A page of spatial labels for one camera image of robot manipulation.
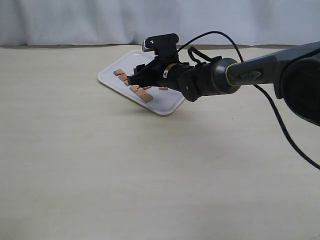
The white plastic tray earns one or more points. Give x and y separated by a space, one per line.
162 101

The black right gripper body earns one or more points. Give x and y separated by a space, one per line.
167 74

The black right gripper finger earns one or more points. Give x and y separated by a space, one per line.
142 69
142 80

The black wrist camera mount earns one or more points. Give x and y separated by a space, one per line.
164 46

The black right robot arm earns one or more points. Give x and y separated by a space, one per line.
294 73

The wooden bar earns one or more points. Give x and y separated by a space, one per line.
145 88
163 88

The white cloth backdrop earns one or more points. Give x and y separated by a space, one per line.
123 22

